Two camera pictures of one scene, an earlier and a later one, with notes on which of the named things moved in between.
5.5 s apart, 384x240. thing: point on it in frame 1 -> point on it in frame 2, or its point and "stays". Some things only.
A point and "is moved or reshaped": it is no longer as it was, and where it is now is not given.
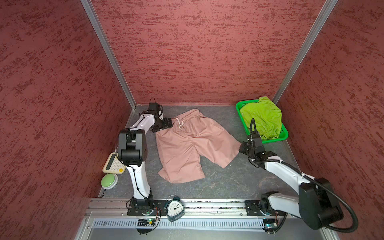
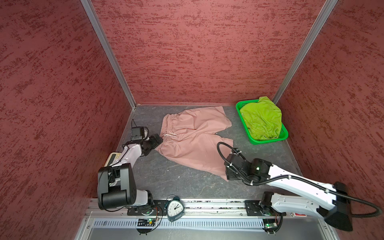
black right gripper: x=242 y=146 -> x=230 y=175
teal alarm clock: x=174 y=207 stays
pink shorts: x=193 y=135 is moved or reshaped
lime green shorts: x=267 y=115 stays
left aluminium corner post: x=90 y=9 stays
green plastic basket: x=284 y=133 stays
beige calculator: x=113 y=165 stays
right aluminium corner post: x=326 y=11 stays
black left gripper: x=165 y=126 -> x=155 y=143
